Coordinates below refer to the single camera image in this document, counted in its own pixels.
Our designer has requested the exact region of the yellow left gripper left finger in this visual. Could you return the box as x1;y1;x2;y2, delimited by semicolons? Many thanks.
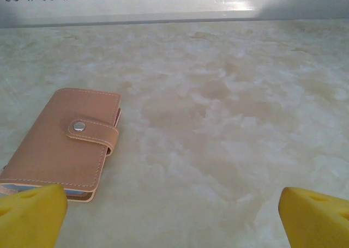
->
0;184;68;248

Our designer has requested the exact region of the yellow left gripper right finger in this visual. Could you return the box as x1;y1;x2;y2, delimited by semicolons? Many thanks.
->
278;187;349;248

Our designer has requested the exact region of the aluminium table edge rail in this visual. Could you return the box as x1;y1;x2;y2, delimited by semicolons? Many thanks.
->
0;10;349;29

